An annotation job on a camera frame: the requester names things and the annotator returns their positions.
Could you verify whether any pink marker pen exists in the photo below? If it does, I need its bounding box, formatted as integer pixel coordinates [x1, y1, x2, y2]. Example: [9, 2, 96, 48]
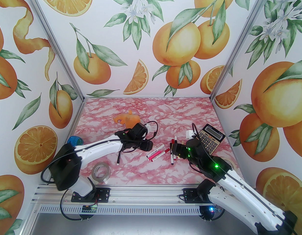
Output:
[148, 148, 170, 161]

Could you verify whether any white marker red cap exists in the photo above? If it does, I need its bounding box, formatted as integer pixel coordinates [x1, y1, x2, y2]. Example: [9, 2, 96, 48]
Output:
[146, 145, 165, 158]

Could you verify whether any orange toy figure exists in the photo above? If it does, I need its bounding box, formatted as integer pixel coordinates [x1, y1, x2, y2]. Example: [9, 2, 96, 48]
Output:
[114, 110, 141, 129]

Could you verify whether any black desk calculator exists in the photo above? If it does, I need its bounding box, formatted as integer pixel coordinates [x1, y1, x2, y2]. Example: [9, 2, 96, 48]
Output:
[197, 124, 226, 155]

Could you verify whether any clear tape roll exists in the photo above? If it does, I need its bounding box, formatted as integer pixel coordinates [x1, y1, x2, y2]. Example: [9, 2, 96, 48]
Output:
[91, 162, 110, 182]

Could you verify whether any grey metal sheet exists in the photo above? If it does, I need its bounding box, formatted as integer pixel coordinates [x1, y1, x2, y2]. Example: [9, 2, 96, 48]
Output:
[31, 213, 259, 235]

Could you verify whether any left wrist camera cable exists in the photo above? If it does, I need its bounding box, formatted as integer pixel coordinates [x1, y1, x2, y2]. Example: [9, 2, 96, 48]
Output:
[41, 121, 159, 183]

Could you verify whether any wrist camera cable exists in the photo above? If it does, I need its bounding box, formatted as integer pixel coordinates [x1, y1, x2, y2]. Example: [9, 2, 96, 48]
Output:
[41, 121, 159, 183]
[191, 123, 299, 235]

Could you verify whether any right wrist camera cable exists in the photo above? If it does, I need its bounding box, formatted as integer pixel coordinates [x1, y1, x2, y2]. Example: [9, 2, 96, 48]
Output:
[191, 123, 299, 235]

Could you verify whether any aluminium back rail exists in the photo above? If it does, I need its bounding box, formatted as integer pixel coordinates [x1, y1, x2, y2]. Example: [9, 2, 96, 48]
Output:
[83, 95, 213, 99]

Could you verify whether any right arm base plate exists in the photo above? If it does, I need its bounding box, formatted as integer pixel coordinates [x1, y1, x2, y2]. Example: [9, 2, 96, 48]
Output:
[184, 188, 215, 204]

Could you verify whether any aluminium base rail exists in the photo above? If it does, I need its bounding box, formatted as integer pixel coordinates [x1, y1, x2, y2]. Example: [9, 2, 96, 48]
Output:
[31, 176, 267, 208]

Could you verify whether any perforated cable tray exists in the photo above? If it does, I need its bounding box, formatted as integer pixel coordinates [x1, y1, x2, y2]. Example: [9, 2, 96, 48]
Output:
[38, 203, 205, 215]

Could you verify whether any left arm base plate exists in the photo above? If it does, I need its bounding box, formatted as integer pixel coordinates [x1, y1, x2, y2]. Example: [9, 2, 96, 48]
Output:
[71, 188, 111, 202]

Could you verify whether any black base cable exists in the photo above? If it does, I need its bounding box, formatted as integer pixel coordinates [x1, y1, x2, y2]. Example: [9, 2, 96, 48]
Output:
[199, 205, 226, 222]
[61, 189, 89, 222]

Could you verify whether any aluminium frame post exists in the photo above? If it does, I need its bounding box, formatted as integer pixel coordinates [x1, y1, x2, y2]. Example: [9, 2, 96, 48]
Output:
[22, 0, 85, 103]
[209, 0, 279, 105]

